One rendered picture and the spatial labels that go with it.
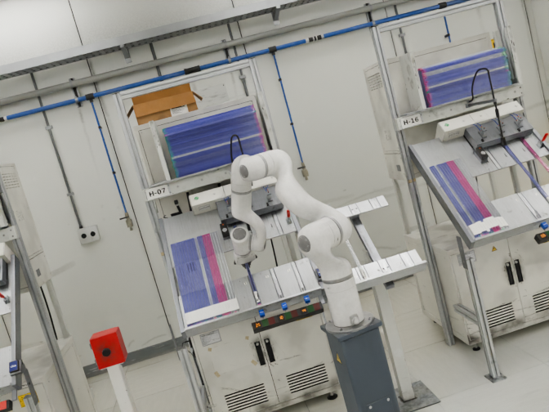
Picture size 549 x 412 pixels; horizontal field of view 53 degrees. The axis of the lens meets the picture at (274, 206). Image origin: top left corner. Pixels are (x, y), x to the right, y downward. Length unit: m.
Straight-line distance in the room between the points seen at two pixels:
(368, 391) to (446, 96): 1.75
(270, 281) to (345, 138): 2.19
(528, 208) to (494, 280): 0.49
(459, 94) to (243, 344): 1.81
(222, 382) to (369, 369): 1.09
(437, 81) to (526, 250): 1.06
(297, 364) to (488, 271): 1.17
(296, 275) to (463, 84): 1.45
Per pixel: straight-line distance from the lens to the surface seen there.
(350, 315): 2.12
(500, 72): 3.43
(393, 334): 2.88
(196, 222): 2.98
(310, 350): 3.05
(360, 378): 2.18
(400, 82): 3.38
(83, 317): 4.73
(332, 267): 2.06
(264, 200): 2.92
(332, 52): 4.67
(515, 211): 3.03
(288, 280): 2.68
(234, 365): 3.02
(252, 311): 2.61
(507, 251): 3.32
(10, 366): 2.82
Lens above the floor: 1.47
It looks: 7 degrees down
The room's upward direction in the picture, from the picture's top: 15 degrees counter-clockwise
